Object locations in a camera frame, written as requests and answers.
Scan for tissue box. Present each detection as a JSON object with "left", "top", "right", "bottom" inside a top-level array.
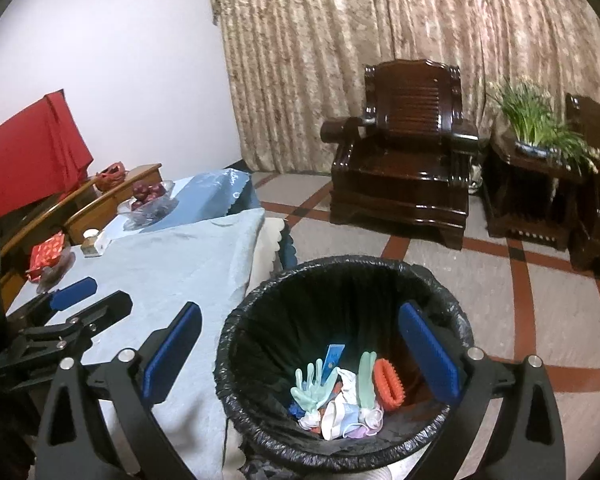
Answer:
[{"left": 81, "top": 229, "right": 111, "bottom": 258}]

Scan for red cloth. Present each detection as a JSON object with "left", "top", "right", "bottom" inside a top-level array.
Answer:
[{"left": 0, "top": 90, "right": 93, "bottom": 218}]

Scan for dark wooden armchair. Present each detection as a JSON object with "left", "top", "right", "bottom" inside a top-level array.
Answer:
[
  {"left": 321, "top": 60, "right": 479, "bottom": 249},
  {"left": 566, "top": 93, "right": 600, "bottom": 275}
]

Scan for glass fruit bowl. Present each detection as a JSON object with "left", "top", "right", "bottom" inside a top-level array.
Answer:
[{"left": 117, "top": 180, "right": 178, "bottom": 231}]

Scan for glass dish under packet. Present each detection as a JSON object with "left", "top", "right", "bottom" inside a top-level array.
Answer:
[{"left": 36, "top": 247, "right": 76, "bottom": 295}]

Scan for green potted plant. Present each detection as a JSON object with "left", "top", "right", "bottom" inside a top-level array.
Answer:
[{"left": 489, "top": 79, "right": 600, "bottom": 174}]

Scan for black bin with liner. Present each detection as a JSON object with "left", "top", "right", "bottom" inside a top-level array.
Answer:
[{"left": 214, "top": 256, "right": 474, "bottom": 474}]

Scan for wooden sideboard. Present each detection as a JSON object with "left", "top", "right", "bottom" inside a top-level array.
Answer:
[{"left": 0, "top": 164, "right": 162, "bottom": 309}]

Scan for light blue tablecloth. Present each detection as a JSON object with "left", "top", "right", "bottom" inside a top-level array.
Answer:
[{"left": 7, "top": 208, "right": 268, "bottom": 480}]

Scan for blue plastic table cover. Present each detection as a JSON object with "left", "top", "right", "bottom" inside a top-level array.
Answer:
[{"left": 99, "top": 168, "right": 261, "bottom": 241}]

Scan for dark wooden side table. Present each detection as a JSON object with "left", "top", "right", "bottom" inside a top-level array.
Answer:
[{"left": 482, "top": 131, "right": 583, "bottom": 252}]

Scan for green rubber glove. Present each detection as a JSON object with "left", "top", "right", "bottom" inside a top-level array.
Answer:
[
  {"left": 356, "top": 351, "right": 384, "bottom": 436},
  {"left": 290, "top": 359, "right": 339, "bottom": 414}
]

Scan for dark red apples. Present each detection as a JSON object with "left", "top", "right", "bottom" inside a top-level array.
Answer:
[{"left": 131, "top": 182, "right": 166, "bottom": 210}]

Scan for beige patterned curtain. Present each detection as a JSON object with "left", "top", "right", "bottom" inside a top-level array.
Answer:
[{"left": 211, "top": 0, "right": 600, "bottom": 172}]

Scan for pink face mask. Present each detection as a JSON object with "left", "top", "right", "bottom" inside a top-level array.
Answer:
[{"left": 341, "top": 419, "right": 384, "bottom": 440}]

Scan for blue crumpled wrapper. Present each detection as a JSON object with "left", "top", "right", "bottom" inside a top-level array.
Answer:
[{"left": 287, "top": 401, "right": 306, "bottom": 420}]

